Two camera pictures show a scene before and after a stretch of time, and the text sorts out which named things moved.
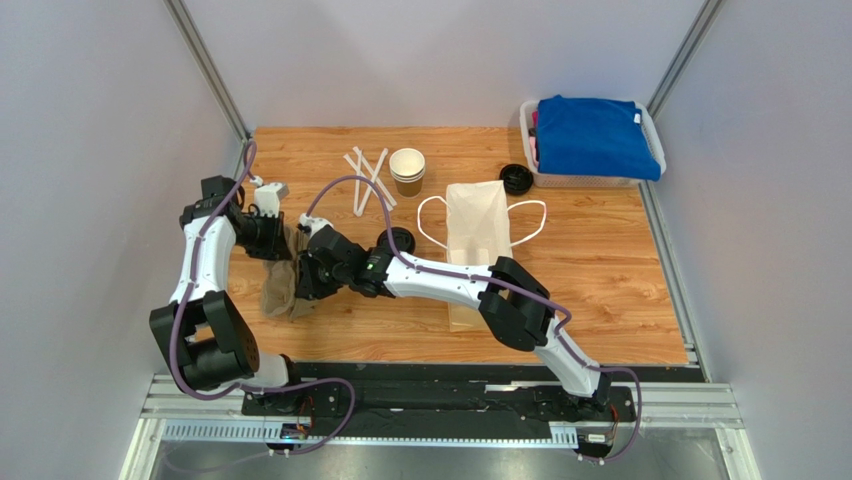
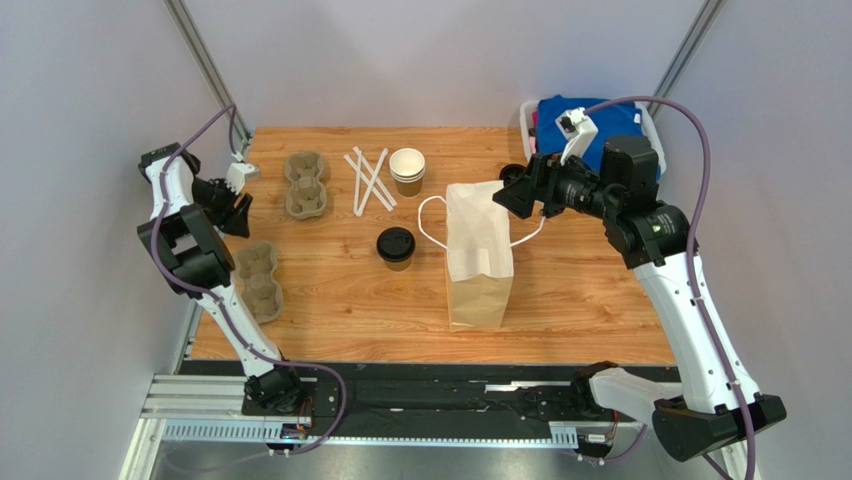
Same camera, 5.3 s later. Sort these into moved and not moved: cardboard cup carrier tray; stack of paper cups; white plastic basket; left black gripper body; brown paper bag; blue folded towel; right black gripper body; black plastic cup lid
Moved: left black gripper body; right black gripper body; cardboard cup carrier tray
Not moved: blue folded towel; white plastic basket; brown paper bag; stack of paper cups; black plastic cup lid
